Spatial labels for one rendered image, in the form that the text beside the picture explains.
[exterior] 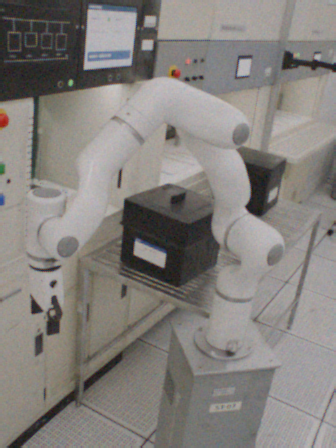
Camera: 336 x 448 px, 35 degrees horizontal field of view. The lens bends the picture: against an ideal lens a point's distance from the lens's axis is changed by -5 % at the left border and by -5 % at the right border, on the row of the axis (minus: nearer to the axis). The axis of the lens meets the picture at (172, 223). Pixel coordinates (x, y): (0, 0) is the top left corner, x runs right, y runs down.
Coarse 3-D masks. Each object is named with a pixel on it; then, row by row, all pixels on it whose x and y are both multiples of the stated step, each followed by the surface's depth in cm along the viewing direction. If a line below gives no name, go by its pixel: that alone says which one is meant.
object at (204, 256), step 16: (128, 240) 202; (144, 240) 197; (208, 240) 201; (128, 256) 204; (144, 256) 199; (160, 256) 195; (176, 256) 191; (192, 256) 195; (208, 256) 206; (144, 272) 201; (160, 272) 197; (176, 272) 193; (192, 272) 199
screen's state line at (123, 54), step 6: (90, 54) 176; (96, 54) 178; (102, 54) 181; (108, 54) 184; (114, 54) 187; (120, 54) 190; (126, 54) 193; (90, 60) 177; (96, 60) 179; (102, 60) 182; (108, 60) 185
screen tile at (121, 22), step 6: (120, 18) 183; (126, 18) 186; (114, 24) 181; (120, 24) 184; (126, 24) 187; (132, 24) 191; (132, 30) 192; (114, 36) 184; (120, 36) 187; (126, 36) 190; (114, 42) 185; (120, 42) 188; (126, 42) 191
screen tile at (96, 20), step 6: (90, 18) 170; (96, 18) 172; (102, 18) 175; (90, 24) 171; (96, 24) 173; (102, 24) 176; (108, 24) 179; (108, 30) 180; (90, 36) 173; (96, 36) 175; (102, 36) 178; (108, 36) 181; (90, 42) 173; (96, 42) 176; (102, 42) 179; (108, 42) 182
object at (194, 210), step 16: (144, 192) 206; (160, 192) 208; (176, 192) 210; (192, 192) 212; (128, 208) 197; (144, 208) 193; (160, 208) 193; (176, 208) 195; (192, 208) 197; (208, 208) 199; (128, 224) 199; (144, 224) 195; (160, 224) 190; (176, 224) 186; (192, 224) 186; (208, 224) 196; (160, 240) 192; (176, 240) 188; (192, 240) 190
